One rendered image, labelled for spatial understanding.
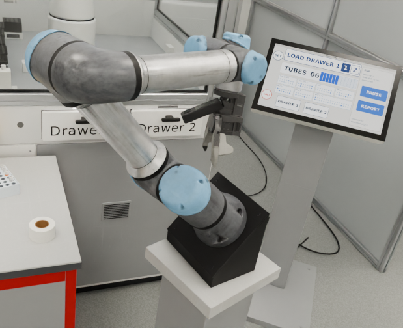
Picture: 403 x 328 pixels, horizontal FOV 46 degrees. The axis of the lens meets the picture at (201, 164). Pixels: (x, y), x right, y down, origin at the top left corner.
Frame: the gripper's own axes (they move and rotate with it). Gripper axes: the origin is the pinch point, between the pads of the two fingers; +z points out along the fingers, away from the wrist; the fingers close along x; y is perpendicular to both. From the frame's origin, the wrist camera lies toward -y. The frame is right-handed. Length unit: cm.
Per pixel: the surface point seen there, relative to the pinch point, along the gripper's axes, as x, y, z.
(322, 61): 53, 51, -29
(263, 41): 236, 83, -28
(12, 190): 17, -55, 23
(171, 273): -14.3, -7.3, 29.3
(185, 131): 54, 2, 6
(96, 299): 63, -24, 91
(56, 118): 42, -46, 4
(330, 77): 49, 54, -24
